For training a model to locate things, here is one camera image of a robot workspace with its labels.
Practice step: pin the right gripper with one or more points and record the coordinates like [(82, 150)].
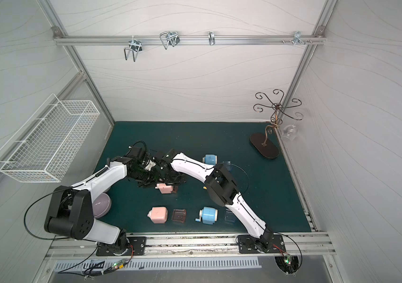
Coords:
[(167, 171)]

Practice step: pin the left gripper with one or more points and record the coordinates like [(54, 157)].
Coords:
[(148, 175)]

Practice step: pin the pink sharpener row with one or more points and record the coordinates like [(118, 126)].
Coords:
[(165, 189), (158, 215)]

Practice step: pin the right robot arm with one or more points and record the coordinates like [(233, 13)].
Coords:
[(223, 189)]

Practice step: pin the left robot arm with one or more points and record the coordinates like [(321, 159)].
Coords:
[(70, 213)]

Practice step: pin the red tray front row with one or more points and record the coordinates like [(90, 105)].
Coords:
[(179, 215)]

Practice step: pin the pink sharpener front row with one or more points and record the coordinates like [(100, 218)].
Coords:
[(158, 215)]

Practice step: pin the blue sharpener back row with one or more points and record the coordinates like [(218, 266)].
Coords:
[(210, 159)]

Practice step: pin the blue sharpener row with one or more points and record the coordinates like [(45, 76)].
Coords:
[(207, 216), (210, 159)]

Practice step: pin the blue sharpener front row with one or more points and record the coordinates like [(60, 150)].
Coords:
[(207, 216)]

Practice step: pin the blue tray back row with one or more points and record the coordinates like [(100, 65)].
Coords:
[(228, 165)]

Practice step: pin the blue tray row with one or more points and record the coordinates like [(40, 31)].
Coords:
[(229, 216), (228, 165)]

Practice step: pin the blue tray front row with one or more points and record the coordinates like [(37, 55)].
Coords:
[(229, 216)]

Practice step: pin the purple bowl front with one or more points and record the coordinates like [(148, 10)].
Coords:
[(101, 206)]

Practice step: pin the black metal hook stand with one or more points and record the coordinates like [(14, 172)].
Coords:
[(262, 141)]

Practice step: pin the clear glass cup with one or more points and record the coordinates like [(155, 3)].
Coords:
[(290, 132)]

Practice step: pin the metal hook left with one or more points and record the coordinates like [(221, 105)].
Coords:
[(133, 49)]

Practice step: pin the metal hook middle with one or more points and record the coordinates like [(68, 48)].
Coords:
[(169, 38)]

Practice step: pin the metal hook small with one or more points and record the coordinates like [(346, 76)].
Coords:
[(211, 38)]

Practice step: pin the metal hook right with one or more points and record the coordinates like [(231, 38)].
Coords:
[(297, 39)]

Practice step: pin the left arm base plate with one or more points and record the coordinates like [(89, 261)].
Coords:
[(133, 246)]

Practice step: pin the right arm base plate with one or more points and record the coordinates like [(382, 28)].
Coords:
[(247, 245)]

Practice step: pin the white slotted cable duct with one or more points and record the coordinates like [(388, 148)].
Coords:
[(157, 264)]

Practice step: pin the white wire basket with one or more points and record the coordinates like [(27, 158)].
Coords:
[(43, 148)]

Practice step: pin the aluminium top rail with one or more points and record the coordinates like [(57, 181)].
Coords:
[(185, 40)]

